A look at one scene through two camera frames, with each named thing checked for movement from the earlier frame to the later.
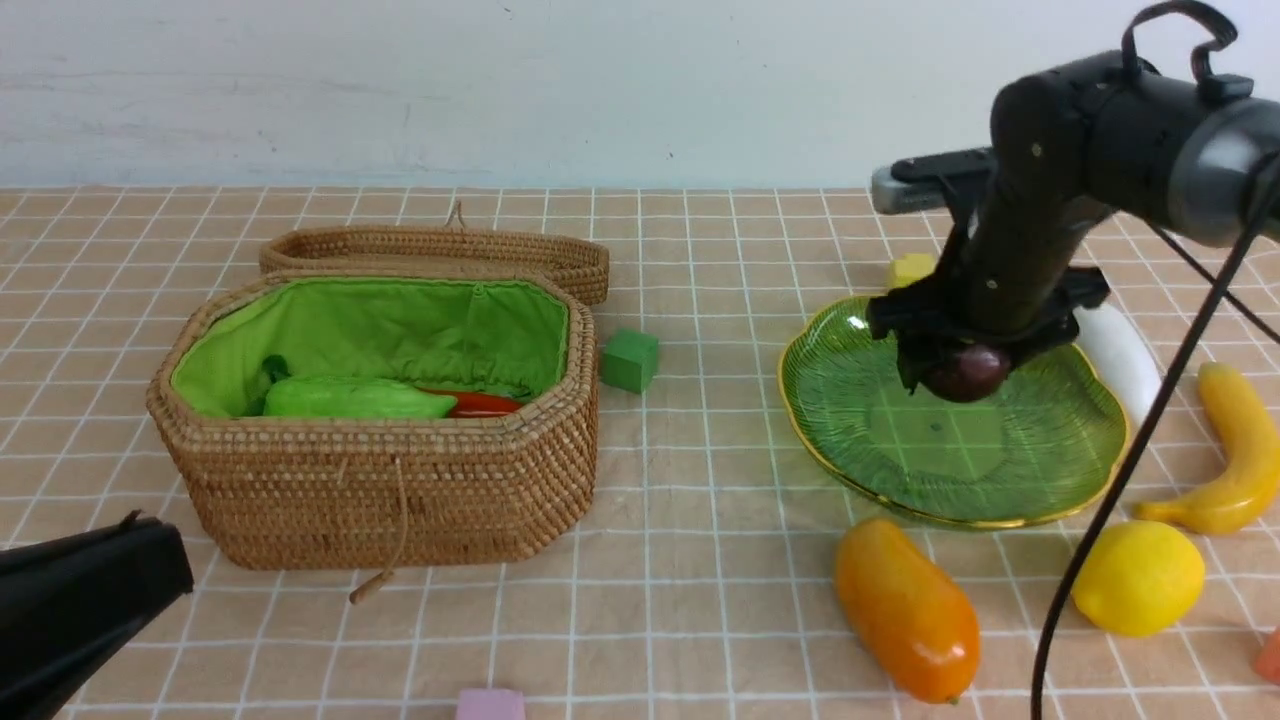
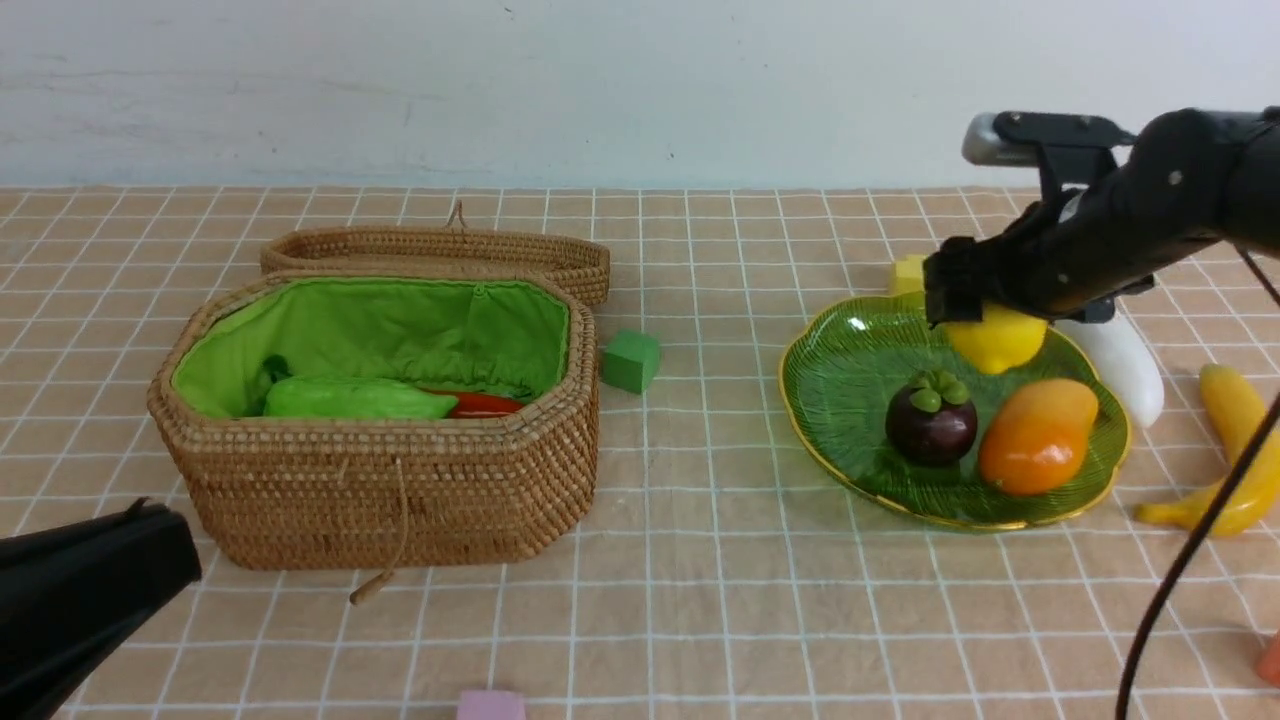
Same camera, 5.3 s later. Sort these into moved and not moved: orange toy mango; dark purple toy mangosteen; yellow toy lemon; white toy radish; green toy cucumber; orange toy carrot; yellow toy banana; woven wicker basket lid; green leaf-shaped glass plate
Moved: dark purple toy mangosteen; orange toy mango; yellow toy lemon
Not moved: green toy cucumber; white toy radish; woven wicker basket lid; green leaf-shaped glass plate; orange toy carrot; yellow toy banana
